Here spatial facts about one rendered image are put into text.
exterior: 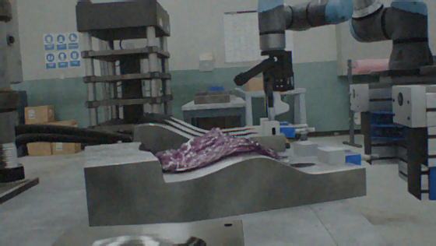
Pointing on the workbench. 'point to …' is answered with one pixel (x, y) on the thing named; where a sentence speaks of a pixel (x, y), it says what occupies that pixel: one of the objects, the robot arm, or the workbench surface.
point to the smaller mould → (157, 234)
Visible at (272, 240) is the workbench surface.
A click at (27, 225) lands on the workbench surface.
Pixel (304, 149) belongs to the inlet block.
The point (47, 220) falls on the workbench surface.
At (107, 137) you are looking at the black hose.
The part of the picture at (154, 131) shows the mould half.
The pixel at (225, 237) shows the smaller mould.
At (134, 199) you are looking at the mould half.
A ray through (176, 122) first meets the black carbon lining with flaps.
